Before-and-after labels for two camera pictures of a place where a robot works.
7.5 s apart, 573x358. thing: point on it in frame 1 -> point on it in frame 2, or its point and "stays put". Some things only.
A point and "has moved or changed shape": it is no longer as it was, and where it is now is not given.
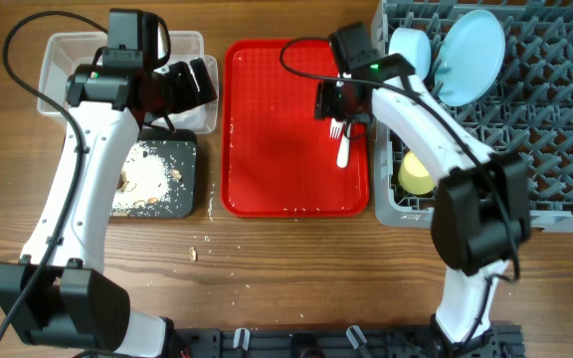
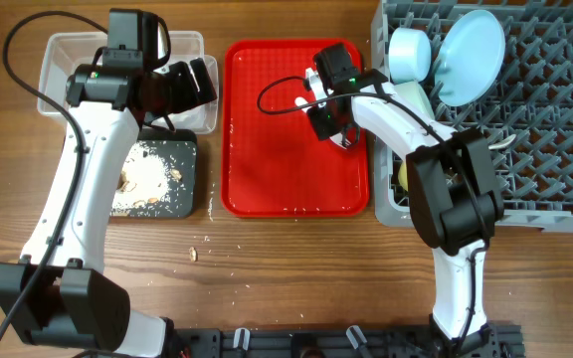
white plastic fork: [335, 128] has moved or changed shape
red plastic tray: [276, 159] stays put
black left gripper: [189, 94] stays put
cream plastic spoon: [343, 153] -> [502, 143]
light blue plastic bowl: [414, 46] stays put
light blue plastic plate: [471, 59] stays put
